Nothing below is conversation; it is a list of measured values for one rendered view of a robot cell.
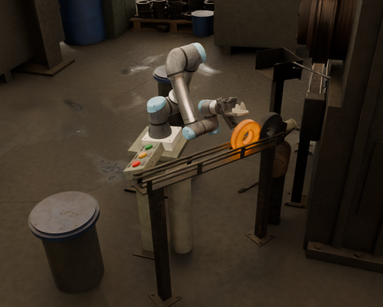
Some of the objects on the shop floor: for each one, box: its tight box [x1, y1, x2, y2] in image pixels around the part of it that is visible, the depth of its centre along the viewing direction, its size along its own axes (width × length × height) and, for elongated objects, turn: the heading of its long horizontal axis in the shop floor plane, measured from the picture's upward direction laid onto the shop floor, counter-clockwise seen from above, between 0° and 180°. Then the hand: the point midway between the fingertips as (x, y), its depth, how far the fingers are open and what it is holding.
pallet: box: [130, 0, 214, 34], centre depth 574 cm, size 120×81×44 cm
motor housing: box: [268, 139, 292, 225], centre depth 229 cm, size 13×22×54 cm, turn 165°
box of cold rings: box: [0, 0, 65, 83], centre depth 451 cm, size 123×93×87 cm
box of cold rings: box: [213, 0, 306, 55], centre depth 481 cm, size 103×83×79 cm
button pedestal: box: [124, 142, 170, 260], centre depth 214 cm, size 16×24×62 cm, turn 165°
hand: (246, 113), depth 207 cm, fingers closed
